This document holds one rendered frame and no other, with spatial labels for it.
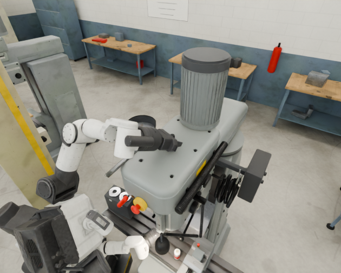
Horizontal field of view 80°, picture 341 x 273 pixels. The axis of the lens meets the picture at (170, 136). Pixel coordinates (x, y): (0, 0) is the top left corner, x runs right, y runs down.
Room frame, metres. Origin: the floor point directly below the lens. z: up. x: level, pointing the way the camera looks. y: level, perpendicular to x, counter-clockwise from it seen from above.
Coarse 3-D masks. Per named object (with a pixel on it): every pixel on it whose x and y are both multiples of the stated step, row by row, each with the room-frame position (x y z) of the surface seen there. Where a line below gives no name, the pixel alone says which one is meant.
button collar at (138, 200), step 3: (135, 198) 0.46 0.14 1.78; (138, 198) 0.46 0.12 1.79; (141, 198) 0.46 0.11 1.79; (135, 201) 0.45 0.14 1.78; (138, 201) 0.44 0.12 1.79; (141, 201) 0.44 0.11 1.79; (144, 201) 0.44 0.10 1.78; (135, 204) 0.45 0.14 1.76; (141, 204) 0.43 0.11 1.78; (144, 204) 0.44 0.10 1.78; (141, 207) 0.43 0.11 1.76; (144, 207) 0.43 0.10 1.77; (141, 210) 0.43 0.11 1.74; (144, 210) 0.43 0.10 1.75
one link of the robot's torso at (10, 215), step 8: (8, 208) 0.55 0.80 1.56; (16, 208) 0.57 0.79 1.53; (24, 208) 0.58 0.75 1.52; (32, 208) 0.58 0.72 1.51; (0, 216) 0.51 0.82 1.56; (8, 216) 0.52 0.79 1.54; (16, 216) 0.53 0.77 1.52; (24, 216) 0.54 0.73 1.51; (32, 216) 0.54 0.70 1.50; (0, 224) 0.49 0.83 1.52; (8, 224) 0.49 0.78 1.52; (16, 224) 0.49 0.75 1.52; (8, 232) 0.48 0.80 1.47
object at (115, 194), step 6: (114, 186) 1.01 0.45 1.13; (108, 192) 0.95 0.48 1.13; (114, 192) 0.95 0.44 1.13; (120, 192) 0.95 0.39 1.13; (126, 192) 0.94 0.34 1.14; (108, 198) 0.90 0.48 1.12; (114, 198) 0.90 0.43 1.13; (120, 198) 0.89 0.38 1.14; (132, 198) 0.90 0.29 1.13; (108, 204) 0.91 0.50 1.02; (114, 204) 0.88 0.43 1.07; (126, 204) 0.85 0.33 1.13; (132, 204) 0.87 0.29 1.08; (114, 210) 0.89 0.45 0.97; (120, 210) 0.86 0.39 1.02; (126, 210) 0.83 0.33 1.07; (126, 216) 0.84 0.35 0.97; (132, 216) 0.85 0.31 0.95
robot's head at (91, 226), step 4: (96, 220) 0.44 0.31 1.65; (100, 220) 0.44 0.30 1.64; (108, 220) 0.46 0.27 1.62; (88, 224) 0.44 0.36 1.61; (92, 224) 0.43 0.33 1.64; (96, 224) 0.43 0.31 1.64; (104, 224) 0.44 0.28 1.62; (112, 224) 0.45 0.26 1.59; (88, 228) 0.44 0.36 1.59; (92, 228) 0.44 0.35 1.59; (96, 228) 0.43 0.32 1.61; (100, 228) 0.42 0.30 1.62; (108, 228) 0.43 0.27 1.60; (112, 228) 0.44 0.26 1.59; (100, 232) 0.42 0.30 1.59; (104, 232) 0.42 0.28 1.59; (108, 232) 0.42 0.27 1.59
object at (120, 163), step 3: (123, 159) 0.56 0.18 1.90; (126, 159) 0.56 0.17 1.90; (120, 162) 0.54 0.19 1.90; (123, 162) 0.54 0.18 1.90; (117, 165) 0.53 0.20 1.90; (120, 165) 0.53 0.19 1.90; (114, 168) 0.51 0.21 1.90; (117, 168) 0.51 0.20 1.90; (108, 171) 0.50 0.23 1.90; (111, 171) 0.50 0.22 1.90; (114, 171) 0.50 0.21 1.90; (105, 174) 0.48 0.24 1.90; (108, 174) 0.48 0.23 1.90; (111, 174) 0.49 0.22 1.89; (108, 177) 0.47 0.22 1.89
